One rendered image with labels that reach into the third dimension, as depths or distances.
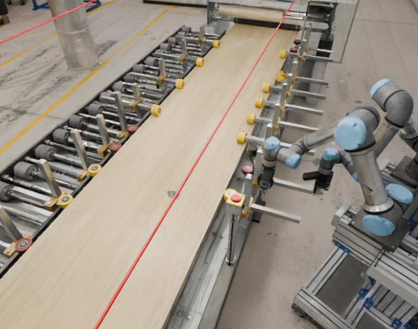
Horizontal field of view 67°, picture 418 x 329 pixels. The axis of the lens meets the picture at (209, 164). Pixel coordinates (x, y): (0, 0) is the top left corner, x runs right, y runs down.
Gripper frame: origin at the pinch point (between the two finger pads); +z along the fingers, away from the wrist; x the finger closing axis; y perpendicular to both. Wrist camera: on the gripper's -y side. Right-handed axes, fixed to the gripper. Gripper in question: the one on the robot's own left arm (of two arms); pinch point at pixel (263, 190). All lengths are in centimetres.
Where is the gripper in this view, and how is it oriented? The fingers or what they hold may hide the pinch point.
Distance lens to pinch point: 183.8
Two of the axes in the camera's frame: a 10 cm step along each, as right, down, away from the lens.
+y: 3.5, -6.4, 6.9
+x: -9.4, -2.4, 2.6
